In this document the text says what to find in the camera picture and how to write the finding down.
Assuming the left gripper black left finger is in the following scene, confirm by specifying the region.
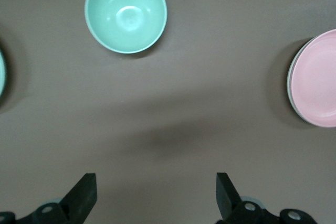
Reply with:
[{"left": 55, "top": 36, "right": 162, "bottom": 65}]
[{"left": 0, "top": 173, "right": 98, "bottom": 224}]

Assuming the brown table cover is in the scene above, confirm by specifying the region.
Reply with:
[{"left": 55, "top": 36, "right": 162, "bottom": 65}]
[{"left": 0, "top": 0, "right": 336, "bottom": 224}]

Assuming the small mint green bowl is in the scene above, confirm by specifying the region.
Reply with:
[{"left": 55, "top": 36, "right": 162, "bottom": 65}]
[{"left": 84, "top": 0, "right": 168, "bottom": 55}]

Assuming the mint green plate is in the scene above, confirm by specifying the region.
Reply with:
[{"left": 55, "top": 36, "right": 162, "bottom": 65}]
[{"left": 0, "top": 48, "right": 7, "bottom": 99}]

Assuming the pink shallow dish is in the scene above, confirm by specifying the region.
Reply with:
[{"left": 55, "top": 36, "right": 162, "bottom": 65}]
[{"left": 288, "top": 29, "right": 336, "bottom": 127}]

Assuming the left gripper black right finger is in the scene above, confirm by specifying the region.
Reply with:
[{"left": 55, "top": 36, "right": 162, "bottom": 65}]
[{"left": 216, "top": 172, "right": 316, "bottom": 224}]

